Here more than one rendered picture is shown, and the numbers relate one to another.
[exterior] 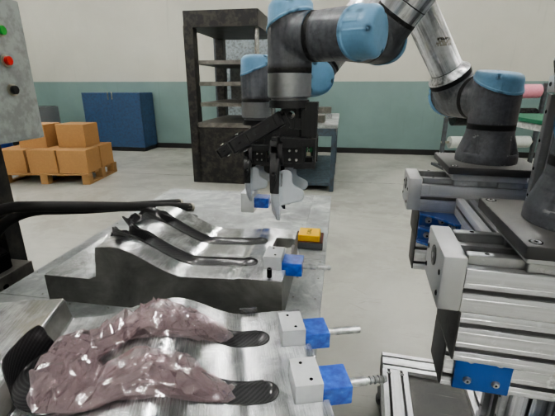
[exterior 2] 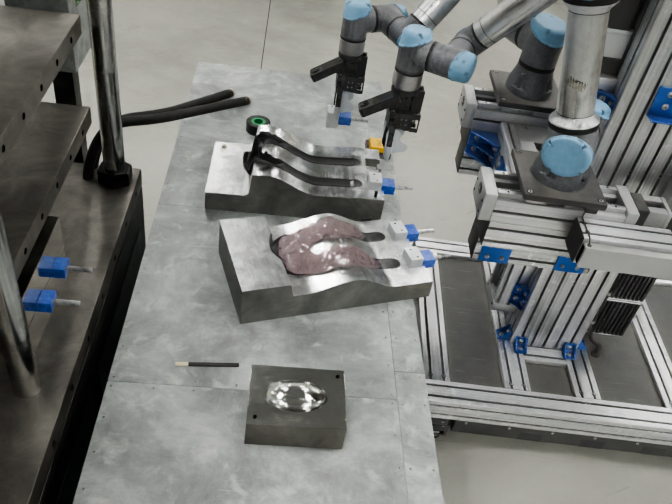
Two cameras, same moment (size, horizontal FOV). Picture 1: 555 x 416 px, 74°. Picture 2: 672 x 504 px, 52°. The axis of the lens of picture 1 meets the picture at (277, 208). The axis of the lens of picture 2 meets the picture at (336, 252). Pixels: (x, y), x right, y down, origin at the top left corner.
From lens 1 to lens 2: 1.30 m
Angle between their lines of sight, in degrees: 27
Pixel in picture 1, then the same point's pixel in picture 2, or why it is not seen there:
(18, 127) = not seen: hidden behind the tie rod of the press
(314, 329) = (410, 231)
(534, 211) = (536, 170)
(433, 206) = (482, 126)
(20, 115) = not seen: hidden behind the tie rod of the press
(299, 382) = (412, 258)
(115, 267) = (265, 188)
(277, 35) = (408, 55)
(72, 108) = not seen: outside the picture
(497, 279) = (510, 205)
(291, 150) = (402, 119)
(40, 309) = (258, 223)
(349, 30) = (456, 72)
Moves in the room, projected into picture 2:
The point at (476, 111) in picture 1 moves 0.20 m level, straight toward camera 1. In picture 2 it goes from (527, 53) to (521, 80)
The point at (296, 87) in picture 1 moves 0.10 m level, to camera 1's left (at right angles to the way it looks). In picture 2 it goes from (414, 85) to (376, 84)
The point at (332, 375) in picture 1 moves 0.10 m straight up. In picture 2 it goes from (425, 255) to (434, 225)
